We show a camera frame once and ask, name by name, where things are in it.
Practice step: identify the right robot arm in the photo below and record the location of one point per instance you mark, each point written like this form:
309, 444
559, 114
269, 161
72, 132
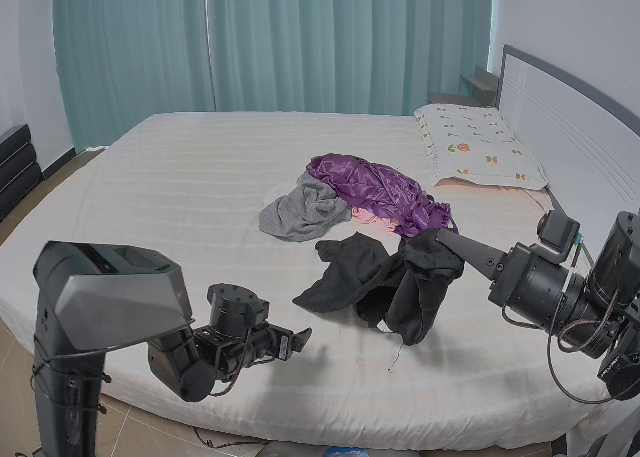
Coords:
615, 270

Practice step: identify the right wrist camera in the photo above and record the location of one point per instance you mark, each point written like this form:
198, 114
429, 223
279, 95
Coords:
557, 232

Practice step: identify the purple satin garment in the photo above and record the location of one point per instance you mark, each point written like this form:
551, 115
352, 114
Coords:
380, 185

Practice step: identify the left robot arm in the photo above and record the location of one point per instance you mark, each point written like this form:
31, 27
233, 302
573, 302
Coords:
100, 305

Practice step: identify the blue-green curtain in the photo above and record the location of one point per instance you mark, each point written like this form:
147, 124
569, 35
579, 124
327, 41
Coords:
350, 25
135, 35

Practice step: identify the grey bedside table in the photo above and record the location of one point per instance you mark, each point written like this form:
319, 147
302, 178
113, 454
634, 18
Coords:
482, 85

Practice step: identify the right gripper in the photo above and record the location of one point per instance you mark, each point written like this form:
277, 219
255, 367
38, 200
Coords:
535, 285

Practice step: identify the black T-shirt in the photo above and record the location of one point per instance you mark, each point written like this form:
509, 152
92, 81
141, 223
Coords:
425, 265

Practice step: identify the black chest of drawers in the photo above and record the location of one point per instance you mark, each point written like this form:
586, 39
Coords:
17, 170

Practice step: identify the grey knit garment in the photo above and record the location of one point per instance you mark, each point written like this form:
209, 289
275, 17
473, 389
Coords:
305, 210

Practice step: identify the pink garment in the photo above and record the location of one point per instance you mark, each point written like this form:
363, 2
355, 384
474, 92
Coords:
367, 219

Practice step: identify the bed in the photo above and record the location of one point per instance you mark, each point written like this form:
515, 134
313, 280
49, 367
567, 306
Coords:
175, 205

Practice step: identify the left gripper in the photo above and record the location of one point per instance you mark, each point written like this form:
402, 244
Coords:
272, 342

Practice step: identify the white printed pillow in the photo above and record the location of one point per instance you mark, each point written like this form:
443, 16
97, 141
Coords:
475, 145

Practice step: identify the black garment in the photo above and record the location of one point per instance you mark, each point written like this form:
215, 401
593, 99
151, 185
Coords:
350, 270

